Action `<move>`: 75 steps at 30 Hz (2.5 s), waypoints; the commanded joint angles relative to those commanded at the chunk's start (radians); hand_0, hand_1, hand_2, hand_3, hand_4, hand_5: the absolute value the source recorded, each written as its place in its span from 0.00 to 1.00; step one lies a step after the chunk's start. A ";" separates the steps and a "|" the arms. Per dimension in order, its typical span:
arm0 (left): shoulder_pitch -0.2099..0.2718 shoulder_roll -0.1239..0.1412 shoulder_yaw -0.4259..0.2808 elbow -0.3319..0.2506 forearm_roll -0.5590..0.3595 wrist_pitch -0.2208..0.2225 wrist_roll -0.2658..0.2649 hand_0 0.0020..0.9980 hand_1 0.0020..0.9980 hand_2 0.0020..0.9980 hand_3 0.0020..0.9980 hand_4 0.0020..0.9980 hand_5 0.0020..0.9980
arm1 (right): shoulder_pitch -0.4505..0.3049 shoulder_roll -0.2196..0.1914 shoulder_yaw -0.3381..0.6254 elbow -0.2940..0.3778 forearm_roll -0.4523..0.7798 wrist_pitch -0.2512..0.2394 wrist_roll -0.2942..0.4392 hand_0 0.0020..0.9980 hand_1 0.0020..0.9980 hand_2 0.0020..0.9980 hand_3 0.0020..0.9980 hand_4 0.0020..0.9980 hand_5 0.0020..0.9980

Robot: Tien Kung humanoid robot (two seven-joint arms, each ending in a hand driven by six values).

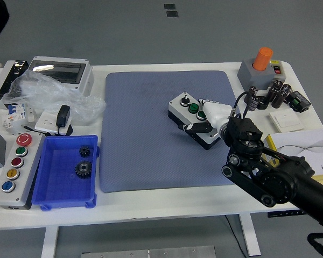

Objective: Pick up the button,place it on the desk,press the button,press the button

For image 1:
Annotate white table leg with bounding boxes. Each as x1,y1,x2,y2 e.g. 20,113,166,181
40,226,59,258
239,214,262,256

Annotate clear plastic bag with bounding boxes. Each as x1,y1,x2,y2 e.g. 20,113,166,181
1,71,107,123

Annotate small black plastic part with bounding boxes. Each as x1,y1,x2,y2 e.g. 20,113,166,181
257,96,270,110

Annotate white blue circuit breaker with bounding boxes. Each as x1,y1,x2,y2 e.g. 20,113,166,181
1,103,37,132

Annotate white wall switch plate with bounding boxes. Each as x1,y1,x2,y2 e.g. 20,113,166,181
269,110,304,133

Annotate grey switch base block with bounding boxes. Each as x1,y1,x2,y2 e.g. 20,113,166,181
237,58,287,91

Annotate grey four-button control box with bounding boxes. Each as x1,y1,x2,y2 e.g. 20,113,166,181
168,91,221,151

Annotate grey distribution box clear lid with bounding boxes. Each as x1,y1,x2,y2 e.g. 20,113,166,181
27,55,95,97

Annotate black table height controller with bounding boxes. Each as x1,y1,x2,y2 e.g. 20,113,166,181
268,210,309,218

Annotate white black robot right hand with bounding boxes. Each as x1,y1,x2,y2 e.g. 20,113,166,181
178,98,234,134

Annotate orange cylinder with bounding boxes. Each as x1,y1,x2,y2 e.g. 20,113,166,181
252,47,273,71

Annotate blue plastic bin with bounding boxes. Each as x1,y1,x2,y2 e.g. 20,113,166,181
31,134,101,212

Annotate thin black cable under table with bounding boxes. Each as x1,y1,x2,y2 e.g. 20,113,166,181
224,214,248,258

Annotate grey five-button control box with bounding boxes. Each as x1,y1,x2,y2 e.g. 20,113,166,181
0,132,45,210

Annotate grey metal floor plate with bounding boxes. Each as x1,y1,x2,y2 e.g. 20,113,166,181
80,245,216,258

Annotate white box glossy black panel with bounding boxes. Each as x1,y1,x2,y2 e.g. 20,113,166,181
0,59,30,110

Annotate blue-grey cushion mat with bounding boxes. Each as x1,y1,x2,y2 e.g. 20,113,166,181
99,70,242,194

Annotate large black gear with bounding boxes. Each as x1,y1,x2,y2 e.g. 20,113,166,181
74,160,93,178

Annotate black power adapter with cord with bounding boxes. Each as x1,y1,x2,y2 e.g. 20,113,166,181
20,104,74,137

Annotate white wall socket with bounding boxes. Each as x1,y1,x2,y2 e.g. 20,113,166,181
34,111,74,137

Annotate black module green terminals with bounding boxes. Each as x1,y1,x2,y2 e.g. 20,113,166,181
285,90,312,113

